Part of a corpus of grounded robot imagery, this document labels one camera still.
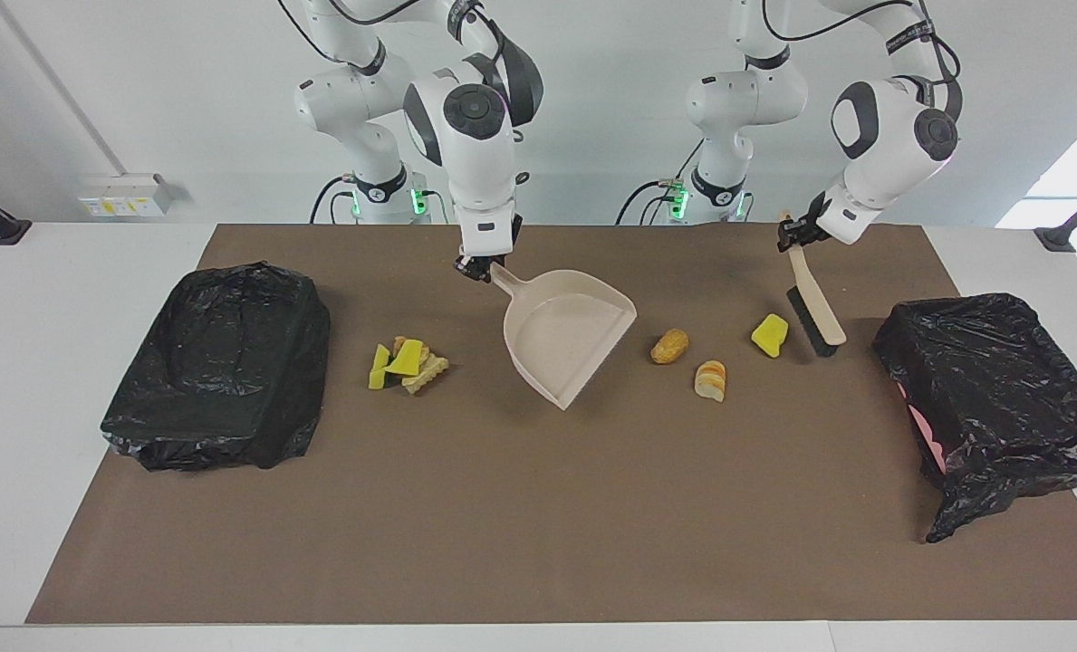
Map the beige brush with black bristles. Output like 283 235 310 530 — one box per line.
778 210 848 358

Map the beige plastic dustpan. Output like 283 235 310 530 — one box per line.
488 261 638 411

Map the brown bread roll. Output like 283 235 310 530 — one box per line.
650 328 690 365

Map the pink bin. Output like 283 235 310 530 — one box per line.
896 380 948 476

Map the black plastic trash bag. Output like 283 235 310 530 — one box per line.
871 292 1077 544
101 261 332 472

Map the brown paper table mat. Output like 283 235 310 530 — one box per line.
26 224 1077 626

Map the black base cable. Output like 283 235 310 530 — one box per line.
616 163 686 225
310 175 360 225

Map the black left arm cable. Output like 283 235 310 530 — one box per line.
761 0 963 101

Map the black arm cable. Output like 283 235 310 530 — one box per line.
761 0 963 101
277 0 525 101

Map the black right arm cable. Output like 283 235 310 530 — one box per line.
277 0 525 101

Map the white wall socket box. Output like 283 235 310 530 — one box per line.
78 172 175 218

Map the grey wall conduit pipe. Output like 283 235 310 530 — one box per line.
0 0 131 177

